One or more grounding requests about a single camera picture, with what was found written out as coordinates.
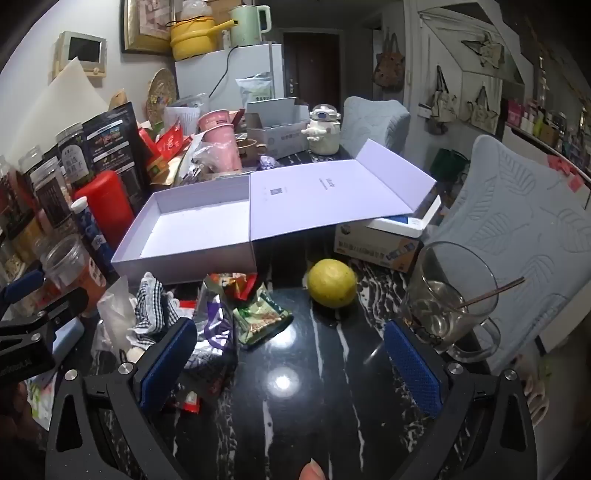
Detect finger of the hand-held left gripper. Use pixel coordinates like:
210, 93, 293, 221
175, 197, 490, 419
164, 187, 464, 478
0, 269, 47, 317
43, 285, 90, 329

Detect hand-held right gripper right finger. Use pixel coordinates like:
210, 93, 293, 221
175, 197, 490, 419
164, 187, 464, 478
383, 320, 539, 480

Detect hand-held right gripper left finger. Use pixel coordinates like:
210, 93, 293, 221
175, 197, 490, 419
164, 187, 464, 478
45, 318, 199, 480

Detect clear plastic bag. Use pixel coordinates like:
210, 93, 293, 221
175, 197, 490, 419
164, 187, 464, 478
95, 276, 139, 352

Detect purple foil packet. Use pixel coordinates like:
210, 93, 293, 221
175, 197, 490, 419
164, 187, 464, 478
191, 277, 238, 365

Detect black and white checkered cloth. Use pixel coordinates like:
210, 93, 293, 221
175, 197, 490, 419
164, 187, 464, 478
131, 272, 181, 347

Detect green snack packet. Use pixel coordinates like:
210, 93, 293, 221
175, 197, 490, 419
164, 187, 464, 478
232, 282, 294, 347

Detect lavender gift box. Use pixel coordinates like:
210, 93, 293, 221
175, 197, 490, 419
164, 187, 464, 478
111, 138, 438, 284

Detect person's right hand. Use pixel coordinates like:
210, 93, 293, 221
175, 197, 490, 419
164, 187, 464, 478
299, 458, 325, 480

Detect clear cup with orange drink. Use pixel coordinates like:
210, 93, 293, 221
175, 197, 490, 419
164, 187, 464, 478
41, 233, 109, 315

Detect red and white snack packet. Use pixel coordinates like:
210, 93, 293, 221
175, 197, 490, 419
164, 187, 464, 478
173, 390, 201, 414

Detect clear glass mug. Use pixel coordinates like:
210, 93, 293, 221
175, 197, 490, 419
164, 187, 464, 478
401, 241, 502, 361

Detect blue tube with white cap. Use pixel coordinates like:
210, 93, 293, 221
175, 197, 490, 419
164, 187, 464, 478
70, 196, 114, 273

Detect group of food jars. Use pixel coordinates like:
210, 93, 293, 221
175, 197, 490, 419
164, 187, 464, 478
0, 122, 95, 296

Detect orange red snack packet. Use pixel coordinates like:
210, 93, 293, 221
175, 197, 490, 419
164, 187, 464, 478
208, 272, 258, 301

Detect red cylindrical canister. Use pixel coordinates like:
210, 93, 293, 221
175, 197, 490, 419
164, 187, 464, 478
74, 170, 136, 252

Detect thin metal straw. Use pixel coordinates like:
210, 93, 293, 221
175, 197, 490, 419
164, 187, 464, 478
455, 277, 526, 309

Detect yellow lemon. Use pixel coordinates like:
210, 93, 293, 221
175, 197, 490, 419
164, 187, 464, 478
308, 259, 358, 308

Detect printed cardboard carton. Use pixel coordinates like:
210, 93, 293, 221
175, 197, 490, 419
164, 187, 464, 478
333, 222, 423, 272

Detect white and blue box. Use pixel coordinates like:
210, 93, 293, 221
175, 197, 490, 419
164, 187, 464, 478
360, 196, 441, 238

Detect black stand-up pouch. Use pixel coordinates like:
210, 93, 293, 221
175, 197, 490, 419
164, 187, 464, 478
83, 102, 148, 213

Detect light blue covered chair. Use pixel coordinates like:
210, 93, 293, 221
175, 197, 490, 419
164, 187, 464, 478
422, 135, 591, 374
340, 96, 411, 160

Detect red snack bag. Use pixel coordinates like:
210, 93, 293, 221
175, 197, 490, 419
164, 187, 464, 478
139, 120, 190, 162

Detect white foam board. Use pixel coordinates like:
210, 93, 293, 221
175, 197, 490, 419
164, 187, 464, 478
0, 58, 114, 158

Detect dark green bag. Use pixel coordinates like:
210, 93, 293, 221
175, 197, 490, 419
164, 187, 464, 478
434, 148, 469, 181

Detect white ribbed plastic container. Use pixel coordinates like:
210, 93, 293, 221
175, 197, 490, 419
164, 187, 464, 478
164, 105, 204, 137

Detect pink plastic cup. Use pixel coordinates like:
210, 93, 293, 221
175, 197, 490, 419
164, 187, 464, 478
198, 109, 232, 132
203, 124, 243, 171

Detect small brown mug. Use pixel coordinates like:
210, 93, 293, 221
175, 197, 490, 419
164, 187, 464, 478
236, 138, 269, 162

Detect round woven tray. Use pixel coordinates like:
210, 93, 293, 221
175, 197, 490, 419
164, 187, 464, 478
145, 68, 178, 121

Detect pink paper tags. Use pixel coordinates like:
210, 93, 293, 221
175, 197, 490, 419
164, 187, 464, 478
545, 154, 587, 190

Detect white robot figurine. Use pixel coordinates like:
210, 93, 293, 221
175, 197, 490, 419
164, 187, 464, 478
302, 104, 342, 155

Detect white grey cardboard box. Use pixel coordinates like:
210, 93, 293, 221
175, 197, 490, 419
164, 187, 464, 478
246, 97, 311, 160

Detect beige tote bag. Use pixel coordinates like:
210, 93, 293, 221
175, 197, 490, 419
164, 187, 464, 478
425, 65, 460, 123
466, 85, 502, 134

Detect white refrigerator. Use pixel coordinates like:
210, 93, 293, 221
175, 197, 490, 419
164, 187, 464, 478
174, 42, 284, 109

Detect row of small bottles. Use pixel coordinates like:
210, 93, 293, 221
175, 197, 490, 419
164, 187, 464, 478
505, 97, 591, 158

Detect green and white pouch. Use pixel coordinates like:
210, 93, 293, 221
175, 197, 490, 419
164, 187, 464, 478
235, 74, 273, 103

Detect framed picture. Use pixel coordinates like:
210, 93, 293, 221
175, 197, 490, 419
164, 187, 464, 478
121, 0, 185, 57

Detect yellow cooking pot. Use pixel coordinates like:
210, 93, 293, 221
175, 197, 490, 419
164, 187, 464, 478
170, 17, 234, 61

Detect brown tote bag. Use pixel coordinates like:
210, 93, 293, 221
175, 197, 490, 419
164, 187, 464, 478
373, 32, 407, 90

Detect dark brown door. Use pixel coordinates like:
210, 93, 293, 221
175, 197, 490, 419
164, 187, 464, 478
283, 31, 342, 100

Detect white plastic bag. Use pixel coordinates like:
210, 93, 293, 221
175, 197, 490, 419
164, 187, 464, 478
180, 0, 213, 21

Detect pale green electric kettle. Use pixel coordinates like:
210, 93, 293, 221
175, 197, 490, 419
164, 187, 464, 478
229, 4, 272, 48

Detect wall intercom panel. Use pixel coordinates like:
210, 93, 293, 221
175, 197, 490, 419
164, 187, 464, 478
55, 31, 108, 79

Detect black power cable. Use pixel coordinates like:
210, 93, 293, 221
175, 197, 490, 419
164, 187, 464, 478
210, 46, 238, 100

